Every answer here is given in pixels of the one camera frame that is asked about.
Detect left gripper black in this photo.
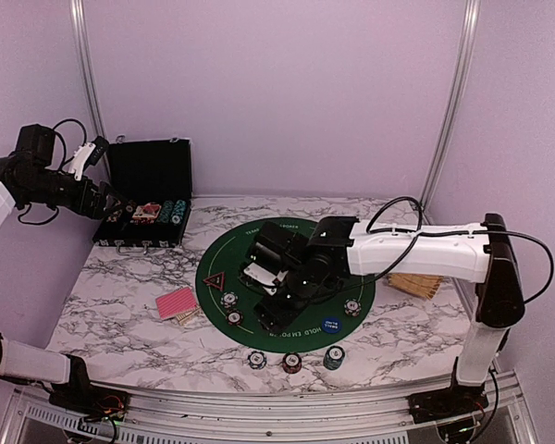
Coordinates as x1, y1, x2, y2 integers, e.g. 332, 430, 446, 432
20, 169, 126, 219

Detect blue small blind button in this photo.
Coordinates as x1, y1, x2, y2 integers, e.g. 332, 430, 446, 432
321, 317, 342, 334

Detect teal black chip stack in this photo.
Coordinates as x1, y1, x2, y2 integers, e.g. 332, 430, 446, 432
323, 345, 345, 371

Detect brown black chip stack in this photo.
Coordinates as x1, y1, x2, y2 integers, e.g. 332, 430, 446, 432
281, 352, 302, 374

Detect black red triangle dealer button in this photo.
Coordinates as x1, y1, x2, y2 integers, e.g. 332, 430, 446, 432
203, 272, 226, 291

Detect blue white chip stack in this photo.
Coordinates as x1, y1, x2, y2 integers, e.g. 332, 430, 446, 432
247, 351, 266, 370

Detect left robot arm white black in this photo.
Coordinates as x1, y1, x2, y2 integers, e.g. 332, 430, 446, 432
0, 209, 98, 348

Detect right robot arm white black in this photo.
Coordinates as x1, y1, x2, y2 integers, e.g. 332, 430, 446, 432
243, 214, 524, 414

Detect card decks in case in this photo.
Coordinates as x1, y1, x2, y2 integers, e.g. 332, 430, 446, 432
130, 203, 162, 225

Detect black poker chip case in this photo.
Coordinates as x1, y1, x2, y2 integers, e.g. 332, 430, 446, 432
92, 139, 193, 248

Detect green chip row in case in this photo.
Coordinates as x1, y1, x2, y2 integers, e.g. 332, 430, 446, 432
157, 201, 174, 224

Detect teal chip row in case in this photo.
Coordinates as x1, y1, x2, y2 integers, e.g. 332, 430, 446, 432
170, 200, 187, 225

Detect round green poker mat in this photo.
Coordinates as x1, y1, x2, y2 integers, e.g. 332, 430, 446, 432
195, 219, 376, 353

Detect woven bamboo tray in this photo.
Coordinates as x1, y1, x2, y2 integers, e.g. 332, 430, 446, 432
388, 273, 444, 300

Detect red backed card deck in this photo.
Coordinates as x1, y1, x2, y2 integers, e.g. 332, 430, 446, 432
155, 287, 198, 320

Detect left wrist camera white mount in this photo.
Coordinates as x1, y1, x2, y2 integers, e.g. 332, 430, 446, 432
68, 136, 110, 181

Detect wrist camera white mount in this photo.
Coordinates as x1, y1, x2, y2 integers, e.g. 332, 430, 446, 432
240, 220, 306, 297
68, 136, 110, 181

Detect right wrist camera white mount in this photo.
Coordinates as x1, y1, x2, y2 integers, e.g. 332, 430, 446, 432
240, 220, 306, 297

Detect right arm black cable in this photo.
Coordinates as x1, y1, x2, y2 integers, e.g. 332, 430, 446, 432
364, 196, 555, 306

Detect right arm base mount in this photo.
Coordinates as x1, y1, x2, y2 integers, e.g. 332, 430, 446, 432
408, 387, 489, 424

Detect front aluminium rail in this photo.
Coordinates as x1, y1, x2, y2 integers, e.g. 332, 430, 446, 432
0, 371, 540, 443

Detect left aluminium frame post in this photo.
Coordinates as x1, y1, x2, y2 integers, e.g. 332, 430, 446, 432
69, 0, 105, 137

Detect aluminium frame post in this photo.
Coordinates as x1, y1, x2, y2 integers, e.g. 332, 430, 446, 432
420, 0, 481, 210
69, 0, 105, 137

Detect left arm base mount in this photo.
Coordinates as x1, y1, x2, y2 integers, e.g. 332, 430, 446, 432
49, 386, 130, 422

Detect right aluminium frame post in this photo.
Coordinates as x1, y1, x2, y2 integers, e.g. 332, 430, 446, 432
420, 0, 481, 210

